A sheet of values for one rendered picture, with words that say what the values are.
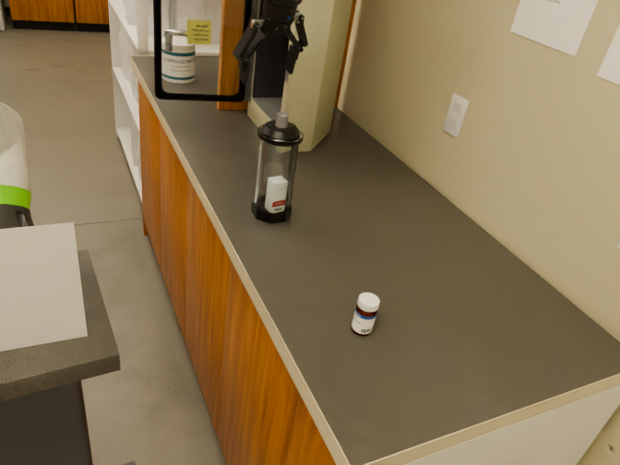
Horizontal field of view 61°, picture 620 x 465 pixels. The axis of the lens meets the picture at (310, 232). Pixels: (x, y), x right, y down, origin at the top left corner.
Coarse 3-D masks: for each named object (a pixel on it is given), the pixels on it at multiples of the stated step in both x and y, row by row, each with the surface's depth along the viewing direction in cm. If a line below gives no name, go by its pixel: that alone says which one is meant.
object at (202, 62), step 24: (168, 0) 159; (192, 0) 161; (216, 0) 163; (240, 0) 165; (168, 24) 163; (192, 24) 165; (216, 24) 167; (240, 24) 169; (192, 48) 169; (216, 48) 171; (168, 72) 171; (192, 72) 174; (216, 72) 176
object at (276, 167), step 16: (272, 144) 119; (272, 160) 122; (288, 160) 122; (256, 176) 128; (272, 176) 124; (288, 176) 125; (256, 192) 129; (272, 192) 126; (288, 192) 128; (272, 208) 128; (288, 208) 132
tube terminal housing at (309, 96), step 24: (312, 0) 143; (336, 0) 147; (312, 24) 146; (336, 24) 154; (288, 48) 150; (312, 48) 150; (336, 48) 161; (312, 72) 155; (336, 72) 170; (288, 96) 156; (312, 96) 159; (264, 120) 174; (288, 120) 160; (312, 120) 164; (312, 144) 169
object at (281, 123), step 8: (280, 112) 121; (272, 120) 124; (280, 120) 120; (264, 128) 120; (272, 128) 120; (280, 128) 120; (288, 128) 121; (296, 128) 122; (272, 136) 119; (280, 136) 119; (288, 136) 119; (296, 136) 121
